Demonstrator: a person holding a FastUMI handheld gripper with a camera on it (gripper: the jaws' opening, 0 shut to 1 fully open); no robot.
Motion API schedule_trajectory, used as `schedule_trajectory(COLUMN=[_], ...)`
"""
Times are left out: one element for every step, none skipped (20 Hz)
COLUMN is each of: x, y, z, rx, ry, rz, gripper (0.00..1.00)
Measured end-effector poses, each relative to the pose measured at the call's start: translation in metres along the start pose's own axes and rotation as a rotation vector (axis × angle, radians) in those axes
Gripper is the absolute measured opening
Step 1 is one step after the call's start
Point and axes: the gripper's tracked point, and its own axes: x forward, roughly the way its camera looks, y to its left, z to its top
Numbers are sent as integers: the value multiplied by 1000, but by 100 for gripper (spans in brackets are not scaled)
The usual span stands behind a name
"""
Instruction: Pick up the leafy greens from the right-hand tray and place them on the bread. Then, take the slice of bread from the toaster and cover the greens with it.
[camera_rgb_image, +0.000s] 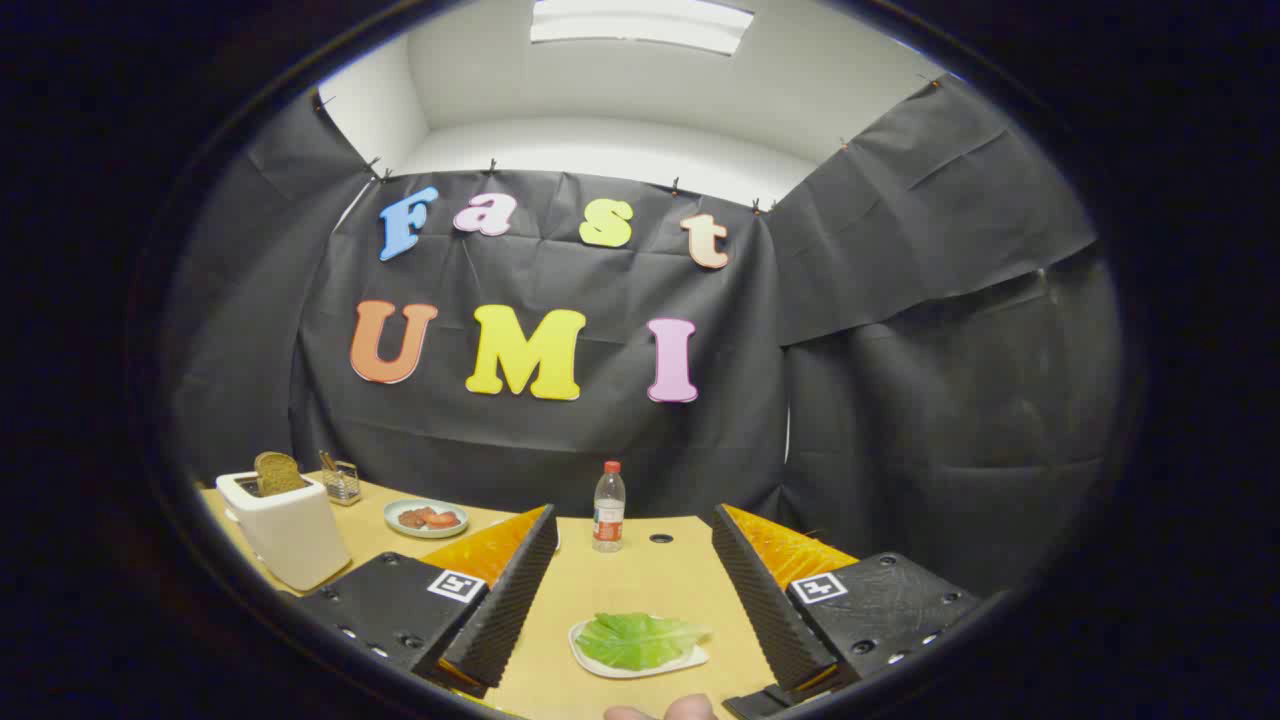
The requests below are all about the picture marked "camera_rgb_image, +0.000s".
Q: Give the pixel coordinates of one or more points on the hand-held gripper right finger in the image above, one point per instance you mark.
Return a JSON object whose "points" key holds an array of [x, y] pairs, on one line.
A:
{"points": [[765, 600]]}

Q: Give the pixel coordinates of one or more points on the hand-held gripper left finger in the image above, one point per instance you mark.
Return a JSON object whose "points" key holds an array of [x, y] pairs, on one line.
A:
{"points": [[515, 590]]}

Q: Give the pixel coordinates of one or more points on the green lettuce leaf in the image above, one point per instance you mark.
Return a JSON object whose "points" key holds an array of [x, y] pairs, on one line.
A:
{"points": [[640, 640]]}

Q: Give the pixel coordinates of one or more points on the brown toasted bread slice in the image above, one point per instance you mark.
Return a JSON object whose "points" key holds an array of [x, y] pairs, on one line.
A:
{"points": [[277, 474]]}

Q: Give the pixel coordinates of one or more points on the red tomato slices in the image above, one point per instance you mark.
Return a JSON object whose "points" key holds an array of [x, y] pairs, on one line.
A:
{"points": [[445, 519]]}

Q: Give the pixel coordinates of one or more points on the light green round plate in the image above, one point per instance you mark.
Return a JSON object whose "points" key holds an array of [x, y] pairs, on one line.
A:
{"points": [[425, 530]]}

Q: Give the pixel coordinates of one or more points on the white rectangular plate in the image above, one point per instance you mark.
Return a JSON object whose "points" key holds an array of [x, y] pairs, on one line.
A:
{"points": [[600, 668]]}

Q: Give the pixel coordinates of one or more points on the clear plastic water bottle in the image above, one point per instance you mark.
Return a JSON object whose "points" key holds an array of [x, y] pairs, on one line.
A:
{"points": [[608, 510]]}

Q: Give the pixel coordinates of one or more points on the brown meat patty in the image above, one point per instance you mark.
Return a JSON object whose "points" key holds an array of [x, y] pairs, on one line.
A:
{"points": [[412, 518]]}

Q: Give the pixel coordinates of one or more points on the white toaster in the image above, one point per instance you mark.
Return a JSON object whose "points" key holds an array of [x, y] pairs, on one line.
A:
{"points": [[295, 540]]}

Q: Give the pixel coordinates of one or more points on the ceiling light panel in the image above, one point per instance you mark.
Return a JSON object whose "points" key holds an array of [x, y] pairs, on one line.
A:
{"points": [[640, 25]]}

